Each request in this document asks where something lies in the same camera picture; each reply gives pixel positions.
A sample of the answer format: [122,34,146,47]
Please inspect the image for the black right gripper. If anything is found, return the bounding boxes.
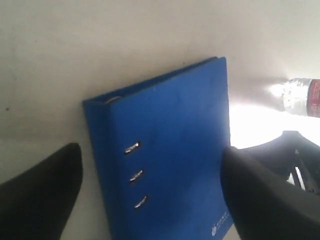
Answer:
[242,130,320,194]

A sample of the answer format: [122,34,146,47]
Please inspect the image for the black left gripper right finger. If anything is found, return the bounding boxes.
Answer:
[220,147,320,240]

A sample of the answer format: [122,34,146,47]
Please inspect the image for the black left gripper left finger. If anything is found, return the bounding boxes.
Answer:
[0,143,83,240]

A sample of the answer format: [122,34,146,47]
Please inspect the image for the clear plastic water bottle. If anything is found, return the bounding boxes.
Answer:
[282,78,320,118]

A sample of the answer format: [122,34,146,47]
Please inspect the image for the blue ring binder notebook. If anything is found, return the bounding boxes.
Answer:
[83,57,233,240]

